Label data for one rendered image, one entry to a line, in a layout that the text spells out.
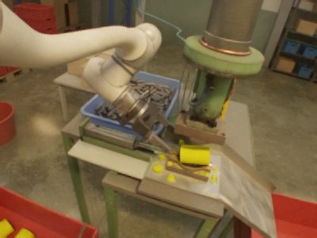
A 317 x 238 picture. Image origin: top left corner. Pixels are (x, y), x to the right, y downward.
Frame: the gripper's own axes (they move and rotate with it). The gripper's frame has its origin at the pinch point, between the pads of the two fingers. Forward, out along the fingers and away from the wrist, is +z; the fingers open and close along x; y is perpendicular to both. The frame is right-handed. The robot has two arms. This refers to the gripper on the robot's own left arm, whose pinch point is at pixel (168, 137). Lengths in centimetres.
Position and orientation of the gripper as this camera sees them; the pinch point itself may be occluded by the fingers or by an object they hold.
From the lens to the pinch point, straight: 76.3
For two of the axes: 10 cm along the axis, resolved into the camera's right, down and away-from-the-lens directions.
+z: 7.3, 6.6, 2.0
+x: 2.8, -5.4, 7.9
